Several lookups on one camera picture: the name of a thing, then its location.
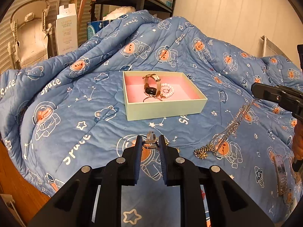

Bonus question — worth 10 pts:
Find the silver chain necklace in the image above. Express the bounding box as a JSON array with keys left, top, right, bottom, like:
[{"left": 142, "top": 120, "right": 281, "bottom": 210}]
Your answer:
[{"left": 193, "top": 98, "right": 257, "bottom": 159}]

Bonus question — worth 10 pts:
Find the right hand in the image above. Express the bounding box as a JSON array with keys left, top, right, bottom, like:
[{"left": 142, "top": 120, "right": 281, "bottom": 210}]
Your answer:
[{"left": 292, "top": 120, "right": 303, "bottom": 160}]

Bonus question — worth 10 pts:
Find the rose gold bangle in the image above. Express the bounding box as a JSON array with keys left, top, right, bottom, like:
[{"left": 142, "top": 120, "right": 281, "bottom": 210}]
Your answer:
[{"left": 142, "top": 96, "right": 163, "bottom": 103}]

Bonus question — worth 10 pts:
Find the mint box pink lining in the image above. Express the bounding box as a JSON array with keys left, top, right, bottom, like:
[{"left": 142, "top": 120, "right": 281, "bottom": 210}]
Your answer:
[{"left": 123, "top": 71, "right": 208, "bottom": 121}]

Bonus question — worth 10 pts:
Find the blue space bear quilt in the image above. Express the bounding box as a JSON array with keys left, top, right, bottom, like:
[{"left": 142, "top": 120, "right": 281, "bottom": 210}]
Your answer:
[{"left": 1, "top": 10, "right": 302, "bottom": 223}]

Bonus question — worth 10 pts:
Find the white tall carton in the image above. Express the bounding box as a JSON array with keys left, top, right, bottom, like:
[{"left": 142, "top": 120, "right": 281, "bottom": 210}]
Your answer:
[{"left": 55, "top": 3, "right": 78, "bottom": 55}]

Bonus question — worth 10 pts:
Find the cream baby chair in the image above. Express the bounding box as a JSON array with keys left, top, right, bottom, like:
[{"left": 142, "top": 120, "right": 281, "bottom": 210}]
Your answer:
[{"left": 7, "top": 0, "right": 54, "bottom": 69}]

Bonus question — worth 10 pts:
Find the white pearl bracelet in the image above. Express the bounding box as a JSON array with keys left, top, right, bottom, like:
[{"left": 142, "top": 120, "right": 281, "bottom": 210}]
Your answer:
[{"left": 160, "top": 82, "right": 175, "bottom": 100}]

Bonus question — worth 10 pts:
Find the beige strap wristwatch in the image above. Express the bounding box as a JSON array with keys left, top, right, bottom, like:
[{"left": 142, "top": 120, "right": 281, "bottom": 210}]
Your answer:
[{"left": 142, "top": 73, "right": 161, "bottom": 97}]

